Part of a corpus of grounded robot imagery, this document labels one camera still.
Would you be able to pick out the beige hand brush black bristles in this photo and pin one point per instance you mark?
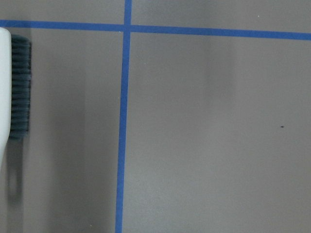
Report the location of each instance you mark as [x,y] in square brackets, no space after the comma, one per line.
[15,87]

